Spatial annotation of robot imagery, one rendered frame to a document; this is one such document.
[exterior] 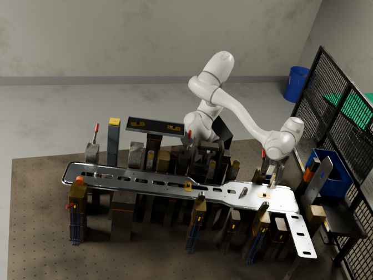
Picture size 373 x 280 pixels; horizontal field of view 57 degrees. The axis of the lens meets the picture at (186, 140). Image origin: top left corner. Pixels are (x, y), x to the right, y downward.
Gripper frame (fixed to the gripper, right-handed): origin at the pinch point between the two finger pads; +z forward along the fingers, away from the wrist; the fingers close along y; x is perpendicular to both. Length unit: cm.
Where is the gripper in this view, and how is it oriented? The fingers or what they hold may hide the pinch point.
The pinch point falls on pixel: (271, 179)
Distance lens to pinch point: 207.4
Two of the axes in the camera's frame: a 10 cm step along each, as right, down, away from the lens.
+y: 0.1, 5.9, -8.1
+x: 9.9, 1.3, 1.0
